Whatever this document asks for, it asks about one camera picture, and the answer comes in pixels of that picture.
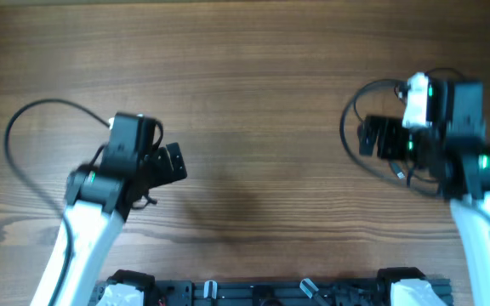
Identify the thick black USB cable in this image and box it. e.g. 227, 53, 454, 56
380, 159, 446, 197

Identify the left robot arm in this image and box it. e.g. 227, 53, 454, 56
31, 113, 187, 305

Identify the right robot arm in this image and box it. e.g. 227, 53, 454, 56
358, 73, 490, 305

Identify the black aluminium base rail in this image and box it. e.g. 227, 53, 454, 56
95, 276, 454, 306

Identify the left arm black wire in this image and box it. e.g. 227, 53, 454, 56
3, 98, 114, 306

